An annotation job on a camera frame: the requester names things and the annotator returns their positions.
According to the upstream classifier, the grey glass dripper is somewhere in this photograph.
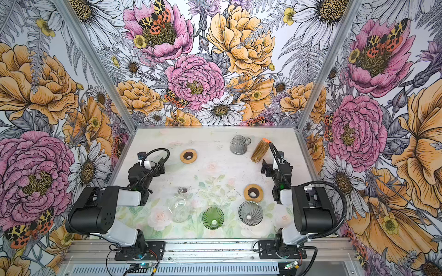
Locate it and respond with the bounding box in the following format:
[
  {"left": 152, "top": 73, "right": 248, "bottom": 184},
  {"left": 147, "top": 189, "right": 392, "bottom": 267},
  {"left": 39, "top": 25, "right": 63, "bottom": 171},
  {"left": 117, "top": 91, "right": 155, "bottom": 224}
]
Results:
[{"left": 238, "top": 201, "right": 264, "bottom": 226}]

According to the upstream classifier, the clear glass carafe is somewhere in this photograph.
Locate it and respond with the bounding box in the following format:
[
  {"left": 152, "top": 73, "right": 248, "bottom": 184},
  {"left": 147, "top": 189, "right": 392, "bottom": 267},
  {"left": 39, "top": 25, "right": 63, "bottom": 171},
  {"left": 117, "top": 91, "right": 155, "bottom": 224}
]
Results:
[{"left": 168, "top": 187, "right": 192, "bottom": 223}]

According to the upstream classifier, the aluminium front rail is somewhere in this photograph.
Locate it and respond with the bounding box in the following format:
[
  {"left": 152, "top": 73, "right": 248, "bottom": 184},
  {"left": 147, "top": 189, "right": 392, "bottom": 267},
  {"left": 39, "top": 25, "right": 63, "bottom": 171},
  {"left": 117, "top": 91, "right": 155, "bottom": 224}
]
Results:
[{"left": 62, "top": 238, "right": 357, "bottom": 265}]

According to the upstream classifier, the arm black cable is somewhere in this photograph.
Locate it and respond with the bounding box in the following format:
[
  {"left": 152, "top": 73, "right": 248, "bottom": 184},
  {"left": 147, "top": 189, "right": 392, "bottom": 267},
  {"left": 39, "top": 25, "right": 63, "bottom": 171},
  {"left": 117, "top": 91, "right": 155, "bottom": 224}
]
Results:
[
  {"left": 268, "top": 142, "right": 348, "bottom": 276},
  {"left": 124, "top": 148, "right": 170, "bottom": 190}
]

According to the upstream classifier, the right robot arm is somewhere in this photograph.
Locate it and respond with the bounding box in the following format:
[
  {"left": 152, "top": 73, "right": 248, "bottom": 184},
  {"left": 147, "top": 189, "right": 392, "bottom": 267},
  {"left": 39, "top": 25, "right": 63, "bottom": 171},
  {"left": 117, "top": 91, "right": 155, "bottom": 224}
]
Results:
[{"left": 259, "top": 161, "right": 340, "bottom": 259}]

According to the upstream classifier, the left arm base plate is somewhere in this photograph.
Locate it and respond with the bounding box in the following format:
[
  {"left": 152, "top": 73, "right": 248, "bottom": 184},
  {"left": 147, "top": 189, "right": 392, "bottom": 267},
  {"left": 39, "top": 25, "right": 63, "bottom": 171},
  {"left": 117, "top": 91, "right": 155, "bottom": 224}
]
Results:
[{"left": 114, "top": 241, "right": 166, "bottom": 261}]

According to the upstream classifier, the brown coffee filter stack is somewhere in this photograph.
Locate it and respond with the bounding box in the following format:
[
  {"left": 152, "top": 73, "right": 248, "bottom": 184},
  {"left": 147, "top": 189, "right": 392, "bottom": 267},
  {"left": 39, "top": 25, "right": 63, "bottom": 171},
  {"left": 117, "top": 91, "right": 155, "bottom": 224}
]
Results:
[{"left": 251, "top": 138, "right": 270, "bottom": 163}]

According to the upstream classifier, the left corner frame post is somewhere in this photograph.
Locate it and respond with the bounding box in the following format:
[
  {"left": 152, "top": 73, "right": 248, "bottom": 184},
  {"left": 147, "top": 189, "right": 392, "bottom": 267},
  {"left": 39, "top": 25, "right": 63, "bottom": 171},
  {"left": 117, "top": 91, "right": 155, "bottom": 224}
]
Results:
[{"left": 54, "top": 1, "right": 137, "bottom": 134}]

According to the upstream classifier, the right corner frame post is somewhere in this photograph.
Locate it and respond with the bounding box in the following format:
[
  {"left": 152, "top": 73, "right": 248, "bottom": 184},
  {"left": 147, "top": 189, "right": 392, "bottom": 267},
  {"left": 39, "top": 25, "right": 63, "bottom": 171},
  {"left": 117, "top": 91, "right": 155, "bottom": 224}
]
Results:
[{"left": 297, "top": 0, "right": 363, "bottom": 132}]

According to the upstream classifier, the wooden ring dripper holder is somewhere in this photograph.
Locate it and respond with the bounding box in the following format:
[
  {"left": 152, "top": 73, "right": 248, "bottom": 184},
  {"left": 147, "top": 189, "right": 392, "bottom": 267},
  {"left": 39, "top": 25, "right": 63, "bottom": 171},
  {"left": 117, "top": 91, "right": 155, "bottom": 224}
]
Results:
[
  {"left": 244, "top": 184, "right": 264, "bottom": 203},
  {"left": 180, "top": 149, "right": 198, "bottom": 164}
]

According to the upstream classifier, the corner frame post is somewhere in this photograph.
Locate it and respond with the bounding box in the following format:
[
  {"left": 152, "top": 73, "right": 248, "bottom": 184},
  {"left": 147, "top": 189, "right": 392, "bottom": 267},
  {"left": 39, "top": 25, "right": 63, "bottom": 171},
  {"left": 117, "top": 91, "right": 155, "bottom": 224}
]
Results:
[
  {"left": 54, "top": 1, "right": 137, "bottom": 134},
  {"left": 297, "top": 0, "right": 363, "bottom": 132}
]

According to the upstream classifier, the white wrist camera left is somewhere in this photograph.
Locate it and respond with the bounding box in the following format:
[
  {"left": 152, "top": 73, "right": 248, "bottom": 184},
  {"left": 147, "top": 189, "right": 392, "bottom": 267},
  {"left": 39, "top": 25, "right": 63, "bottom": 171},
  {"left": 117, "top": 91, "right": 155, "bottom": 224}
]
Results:
[{"left": 137, "top": 152, "right": 147, "bottom": 161}]

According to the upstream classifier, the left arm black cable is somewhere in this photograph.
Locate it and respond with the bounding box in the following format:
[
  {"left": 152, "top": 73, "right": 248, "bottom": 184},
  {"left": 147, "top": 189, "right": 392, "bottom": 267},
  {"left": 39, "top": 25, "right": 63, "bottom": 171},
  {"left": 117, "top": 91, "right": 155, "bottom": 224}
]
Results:
[{"left": 124, "top": 148, "right": 170, "bottom": 190}]

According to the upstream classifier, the grey ribbed glass pitcher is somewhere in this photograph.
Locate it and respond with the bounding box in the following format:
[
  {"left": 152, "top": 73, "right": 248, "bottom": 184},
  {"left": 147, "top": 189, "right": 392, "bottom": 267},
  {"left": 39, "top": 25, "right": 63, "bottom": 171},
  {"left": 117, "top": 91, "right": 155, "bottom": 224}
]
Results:
[{"left": 230, "top": 135, "right": 252, "bottom": 155}]

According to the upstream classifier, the green glass dripper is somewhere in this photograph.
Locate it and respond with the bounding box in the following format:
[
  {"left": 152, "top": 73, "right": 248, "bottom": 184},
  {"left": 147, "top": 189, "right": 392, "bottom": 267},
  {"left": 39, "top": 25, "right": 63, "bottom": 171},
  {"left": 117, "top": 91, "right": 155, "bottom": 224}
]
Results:
[{"left": 202, "top": 207, "right": 224, "bottom": 230}]

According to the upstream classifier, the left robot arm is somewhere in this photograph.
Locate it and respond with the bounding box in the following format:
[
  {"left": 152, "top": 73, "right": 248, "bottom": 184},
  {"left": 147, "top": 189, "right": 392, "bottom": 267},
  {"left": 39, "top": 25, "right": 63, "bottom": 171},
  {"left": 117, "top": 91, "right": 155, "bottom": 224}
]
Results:
[{"left": 66, "top": 158, "right": 166, "bottom": 259}]

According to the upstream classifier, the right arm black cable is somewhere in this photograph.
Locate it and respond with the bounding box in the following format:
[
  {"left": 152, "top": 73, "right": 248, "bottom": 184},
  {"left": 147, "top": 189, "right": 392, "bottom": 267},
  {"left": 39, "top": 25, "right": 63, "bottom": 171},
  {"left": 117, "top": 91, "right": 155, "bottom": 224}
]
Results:
[{"left": 268, "top": 142, "right": 348, "bottom": 276}]

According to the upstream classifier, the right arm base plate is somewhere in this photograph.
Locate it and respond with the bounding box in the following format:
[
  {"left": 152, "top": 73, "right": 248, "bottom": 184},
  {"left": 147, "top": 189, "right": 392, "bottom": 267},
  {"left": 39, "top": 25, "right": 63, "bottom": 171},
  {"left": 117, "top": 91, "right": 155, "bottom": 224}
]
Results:
[{"left": 253, "top": 240, "right": 307, "bottom": 260}]

